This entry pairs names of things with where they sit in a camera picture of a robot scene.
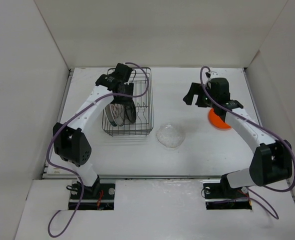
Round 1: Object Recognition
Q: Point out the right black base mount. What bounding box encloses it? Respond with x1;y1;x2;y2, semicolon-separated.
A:
201;181;252;210

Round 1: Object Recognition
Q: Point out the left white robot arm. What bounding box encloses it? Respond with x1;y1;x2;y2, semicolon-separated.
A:
53;63;134;199

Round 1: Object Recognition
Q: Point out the black plate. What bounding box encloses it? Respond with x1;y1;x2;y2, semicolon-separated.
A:
124;100;137;124

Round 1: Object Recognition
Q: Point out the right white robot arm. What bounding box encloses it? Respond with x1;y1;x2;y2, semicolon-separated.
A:
183;77;293;198

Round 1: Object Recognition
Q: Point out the clear glass plate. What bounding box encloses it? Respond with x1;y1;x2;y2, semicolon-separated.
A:
155;122;186;149

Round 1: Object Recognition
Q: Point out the red patterned white plate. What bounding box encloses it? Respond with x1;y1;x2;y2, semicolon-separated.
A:
110;104;125;127

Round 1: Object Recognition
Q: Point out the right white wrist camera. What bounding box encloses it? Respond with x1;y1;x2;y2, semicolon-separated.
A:
205;71;218;78

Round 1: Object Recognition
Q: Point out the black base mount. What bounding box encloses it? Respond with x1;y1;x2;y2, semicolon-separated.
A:
66;182;116;211
201;181;252;210

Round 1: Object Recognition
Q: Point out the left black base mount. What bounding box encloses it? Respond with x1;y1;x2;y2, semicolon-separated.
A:
66;182;116;211

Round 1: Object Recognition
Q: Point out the green rimmed white plate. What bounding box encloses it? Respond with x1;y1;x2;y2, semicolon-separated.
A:
104;105;116;127

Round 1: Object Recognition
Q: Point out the grey wire dish rack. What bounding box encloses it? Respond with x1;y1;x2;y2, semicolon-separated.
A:
101;67;154;136

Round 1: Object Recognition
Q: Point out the orange plate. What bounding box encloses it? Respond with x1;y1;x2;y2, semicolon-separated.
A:
208;108;231;130

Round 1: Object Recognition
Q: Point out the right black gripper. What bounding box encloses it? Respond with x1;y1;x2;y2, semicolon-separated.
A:
182;82;217;108

